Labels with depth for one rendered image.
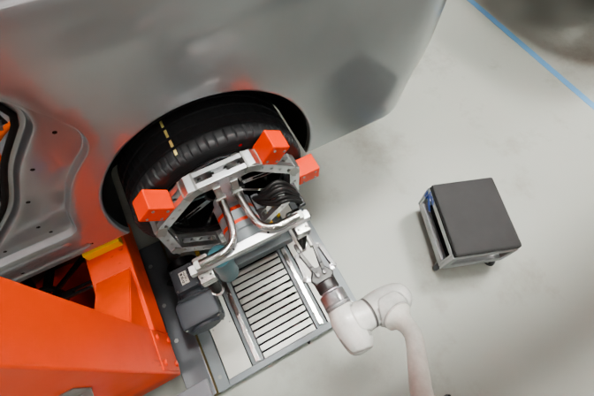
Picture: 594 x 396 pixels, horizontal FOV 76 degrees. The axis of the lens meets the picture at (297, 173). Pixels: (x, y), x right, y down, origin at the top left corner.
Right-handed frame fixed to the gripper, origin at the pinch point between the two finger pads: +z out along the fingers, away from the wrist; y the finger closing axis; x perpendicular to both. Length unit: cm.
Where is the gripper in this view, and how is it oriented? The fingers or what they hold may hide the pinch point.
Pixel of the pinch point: (301, 240)
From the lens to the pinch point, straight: 139.7
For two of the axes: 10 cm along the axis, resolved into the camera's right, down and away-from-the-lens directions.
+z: -4.7, -7.8, 4.2
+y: 8.8, -4.1, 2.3
